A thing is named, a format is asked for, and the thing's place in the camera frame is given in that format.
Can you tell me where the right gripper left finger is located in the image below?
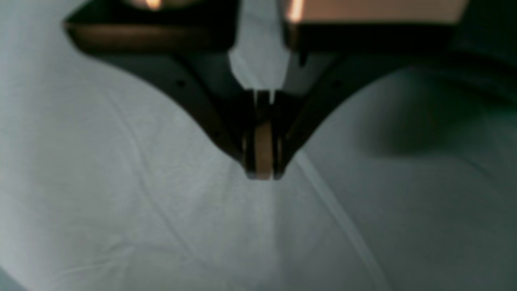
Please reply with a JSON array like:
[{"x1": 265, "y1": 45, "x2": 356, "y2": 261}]
[{"x1": 63, "y1": 0, "x2": 265, "y2": 180}]

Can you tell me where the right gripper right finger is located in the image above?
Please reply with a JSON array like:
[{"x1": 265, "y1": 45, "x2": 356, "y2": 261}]
[{"x1": 271, "y1": 0, "x2": 469, "y2": 180}]

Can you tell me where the teal table cloth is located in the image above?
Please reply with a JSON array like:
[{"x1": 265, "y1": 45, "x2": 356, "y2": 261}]
[{"x1": 1, "y1": 0, "x2": 516, "y2": 291}]

